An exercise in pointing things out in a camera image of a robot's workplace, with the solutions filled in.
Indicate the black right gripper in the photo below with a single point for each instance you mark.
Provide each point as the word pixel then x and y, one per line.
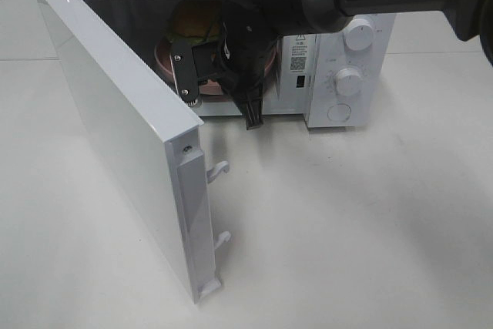
pixel 235 58

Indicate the pink round plate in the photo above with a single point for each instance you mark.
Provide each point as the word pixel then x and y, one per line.
pixel 210 92

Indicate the burger with lettuce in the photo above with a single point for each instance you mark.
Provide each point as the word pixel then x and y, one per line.
pixel 195 21

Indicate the white microwave door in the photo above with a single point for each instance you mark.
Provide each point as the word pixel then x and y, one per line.
pixel 147 137

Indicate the round white door button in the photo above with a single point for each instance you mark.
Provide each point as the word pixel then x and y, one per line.
pixel 339 113

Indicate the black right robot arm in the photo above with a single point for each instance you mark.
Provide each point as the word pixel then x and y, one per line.
pixel 468 18

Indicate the white warning label sticker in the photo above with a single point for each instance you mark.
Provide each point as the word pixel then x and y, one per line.
pixel 297 53

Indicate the lower white timer knob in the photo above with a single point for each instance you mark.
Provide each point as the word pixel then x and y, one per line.
pixel 348 81

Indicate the upper white power knob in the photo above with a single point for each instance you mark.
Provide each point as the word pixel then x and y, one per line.
pixel 359 34

